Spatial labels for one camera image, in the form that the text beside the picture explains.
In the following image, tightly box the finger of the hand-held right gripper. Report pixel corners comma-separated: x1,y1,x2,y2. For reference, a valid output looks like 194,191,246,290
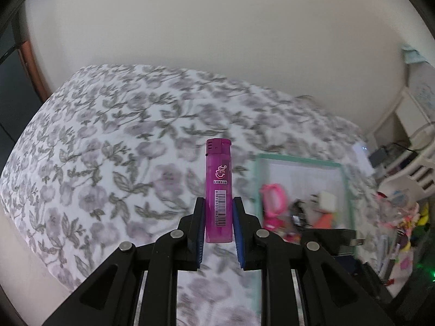
335,255,366,273

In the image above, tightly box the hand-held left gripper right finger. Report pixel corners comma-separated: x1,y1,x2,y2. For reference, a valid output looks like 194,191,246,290
232,197,396,326

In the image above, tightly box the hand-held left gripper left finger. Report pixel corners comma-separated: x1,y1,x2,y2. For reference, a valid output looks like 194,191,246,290
42,197,207,326

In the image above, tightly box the black charger cube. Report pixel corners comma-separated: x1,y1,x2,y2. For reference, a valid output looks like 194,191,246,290
301,228,365,257

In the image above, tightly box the purple lighter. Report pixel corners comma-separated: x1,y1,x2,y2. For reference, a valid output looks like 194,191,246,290
205,138,234,244

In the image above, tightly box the black toy car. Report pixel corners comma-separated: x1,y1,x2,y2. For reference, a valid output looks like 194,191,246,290
289,199,315,228

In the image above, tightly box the teal rimmed white tray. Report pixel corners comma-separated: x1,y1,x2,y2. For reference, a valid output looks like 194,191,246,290
253,153,357,326

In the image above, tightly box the orange and blue foam toy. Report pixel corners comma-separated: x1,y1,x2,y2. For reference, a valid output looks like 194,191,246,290
311,212,335,230

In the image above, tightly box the pink smartwatch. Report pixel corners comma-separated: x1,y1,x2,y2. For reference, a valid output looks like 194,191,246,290
260,183,289,231

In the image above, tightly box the pile of colourful stationery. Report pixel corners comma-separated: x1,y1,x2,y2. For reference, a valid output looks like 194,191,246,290
374,183,435,286

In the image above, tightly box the white charger plug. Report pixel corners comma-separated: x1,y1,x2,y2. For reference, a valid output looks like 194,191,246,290
311,192,337,214

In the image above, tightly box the grey power bank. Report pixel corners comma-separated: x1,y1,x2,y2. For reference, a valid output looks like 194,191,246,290
369,148,388,167

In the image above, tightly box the white power bank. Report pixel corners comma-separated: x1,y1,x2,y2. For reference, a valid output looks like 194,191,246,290
353,142,370,159

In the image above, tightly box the white wooden furniture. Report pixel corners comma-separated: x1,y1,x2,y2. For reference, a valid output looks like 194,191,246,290
367,85,435,191

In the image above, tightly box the light blue printed board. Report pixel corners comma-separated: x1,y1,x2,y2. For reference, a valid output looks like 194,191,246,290
401,44,435,109

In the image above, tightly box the dark cabinet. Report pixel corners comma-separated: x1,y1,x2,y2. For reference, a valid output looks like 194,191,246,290
0,20,45,136

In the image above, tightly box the black cable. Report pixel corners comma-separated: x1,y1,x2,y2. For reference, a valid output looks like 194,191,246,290
391,141,418,153

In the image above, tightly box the brown wooden post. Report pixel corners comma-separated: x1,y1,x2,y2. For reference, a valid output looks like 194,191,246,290
18,39,51,101

